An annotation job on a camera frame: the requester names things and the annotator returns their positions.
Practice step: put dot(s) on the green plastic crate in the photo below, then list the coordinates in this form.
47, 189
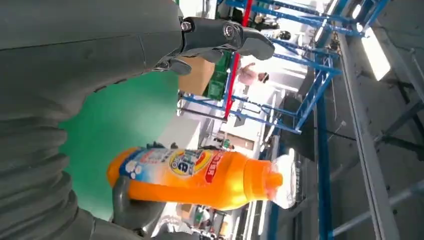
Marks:
217, 86

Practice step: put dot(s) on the red post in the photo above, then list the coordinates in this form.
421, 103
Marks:
233, 76

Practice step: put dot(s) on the white side table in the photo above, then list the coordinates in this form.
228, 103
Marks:
180, 132

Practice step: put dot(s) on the blue metal frame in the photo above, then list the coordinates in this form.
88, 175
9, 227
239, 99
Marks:
323, 132

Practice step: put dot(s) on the green table mat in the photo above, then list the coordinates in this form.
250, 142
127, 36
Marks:
116, 126

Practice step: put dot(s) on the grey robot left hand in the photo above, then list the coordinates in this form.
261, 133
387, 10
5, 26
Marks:
82, 43

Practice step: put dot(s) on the orange drink bottle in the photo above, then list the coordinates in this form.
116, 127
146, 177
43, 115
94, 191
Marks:
215, 185

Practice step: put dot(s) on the ceiling light panel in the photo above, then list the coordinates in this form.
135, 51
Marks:
376, 54

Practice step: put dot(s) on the grey steel beam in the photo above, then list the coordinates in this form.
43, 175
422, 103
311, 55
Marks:
367, 149

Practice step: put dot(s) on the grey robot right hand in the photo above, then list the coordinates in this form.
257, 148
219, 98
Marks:
132, 212

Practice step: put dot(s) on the person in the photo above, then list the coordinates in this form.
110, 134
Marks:
248, 75

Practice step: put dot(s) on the brown cardboard box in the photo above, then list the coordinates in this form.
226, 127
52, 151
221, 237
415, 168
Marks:
197, 79

